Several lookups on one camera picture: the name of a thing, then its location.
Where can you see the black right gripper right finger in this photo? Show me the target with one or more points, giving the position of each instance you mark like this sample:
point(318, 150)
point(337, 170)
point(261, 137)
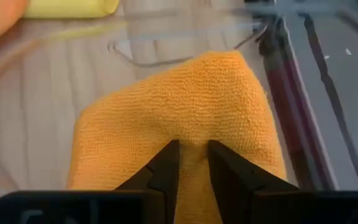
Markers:
point(235, 174)

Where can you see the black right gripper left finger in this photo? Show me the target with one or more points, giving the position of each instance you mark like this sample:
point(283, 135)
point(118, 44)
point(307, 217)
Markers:
point(163, 171)

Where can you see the yellow microfiber towel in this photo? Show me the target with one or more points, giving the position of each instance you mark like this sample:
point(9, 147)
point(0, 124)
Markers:
point(70, 7)

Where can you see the clear plastic bin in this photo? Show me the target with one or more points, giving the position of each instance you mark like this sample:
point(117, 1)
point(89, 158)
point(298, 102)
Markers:
point(73, 62)

